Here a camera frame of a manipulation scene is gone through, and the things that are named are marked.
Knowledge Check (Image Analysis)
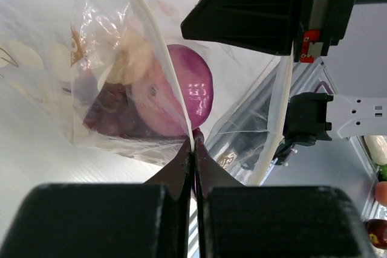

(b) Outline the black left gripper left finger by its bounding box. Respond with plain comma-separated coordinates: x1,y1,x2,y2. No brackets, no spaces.
1,141,191,257

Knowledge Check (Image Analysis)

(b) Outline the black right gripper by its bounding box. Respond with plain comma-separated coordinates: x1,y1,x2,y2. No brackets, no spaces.
181,0,356,63

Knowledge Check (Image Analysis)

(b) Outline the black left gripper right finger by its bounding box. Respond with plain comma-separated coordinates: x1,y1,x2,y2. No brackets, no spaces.
195,139,375,257

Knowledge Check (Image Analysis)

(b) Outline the dark red grape bunch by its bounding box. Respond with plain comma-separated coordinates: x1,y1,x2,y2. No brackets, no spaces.
83,83,157,139

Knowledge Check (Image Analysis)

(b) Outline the red onion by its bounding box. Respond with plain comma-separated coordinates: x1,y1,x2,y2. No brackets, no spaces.
131,44,214,137

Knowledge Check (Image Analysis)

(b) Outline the garlic bulb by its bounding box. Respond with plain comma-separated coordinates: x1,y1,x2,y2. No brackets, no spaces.
106,30,155,85

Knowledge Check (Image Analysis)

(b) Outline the clear zip top bag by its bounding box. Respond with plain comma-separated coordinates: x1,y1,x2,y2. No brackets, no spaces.
1,0,291,185

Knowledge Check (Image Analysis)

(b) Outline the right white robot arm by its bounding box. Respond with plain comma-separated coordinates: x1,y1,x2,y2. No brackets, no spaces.
181,0,386,146

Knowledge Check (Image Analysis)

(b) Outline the red apple on shelf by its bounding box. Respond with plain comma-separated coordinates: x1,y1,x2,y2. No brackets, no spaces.
365,219,386,250

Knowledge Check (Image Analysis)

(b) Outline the aluminium mounting rail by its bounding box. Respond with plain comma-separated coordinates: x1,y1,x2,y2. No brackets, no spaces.
207,66,336,169

